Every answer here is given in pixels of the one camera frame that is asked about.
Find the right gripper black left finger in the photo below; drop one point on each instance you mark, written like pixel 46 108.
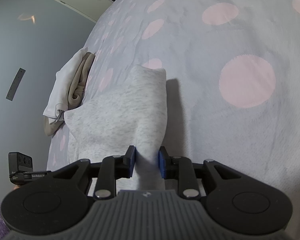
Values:
pixel 63 198

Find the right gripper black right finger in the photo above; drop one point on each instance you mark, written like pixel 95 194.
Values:
pixel 233 200

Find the light grey sweatshirt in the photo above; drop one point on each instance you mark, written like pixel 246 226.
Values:
pixel 132 113

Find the white folded garment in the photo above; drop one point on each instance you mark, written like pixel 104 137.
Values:
pixel 58 100

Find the beige folded garment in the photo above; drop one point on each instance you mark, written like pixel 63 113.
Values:
pixel 76 91

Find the polka dot bed sheet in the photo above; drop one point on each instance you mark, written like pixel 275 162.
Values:
pixel 232 81

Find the black camera box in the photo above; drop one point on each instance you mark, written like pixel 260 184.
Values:
pixel 21 169

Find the dark wall strip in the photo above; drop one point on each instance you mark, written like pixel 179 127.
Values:
pixel 15 84

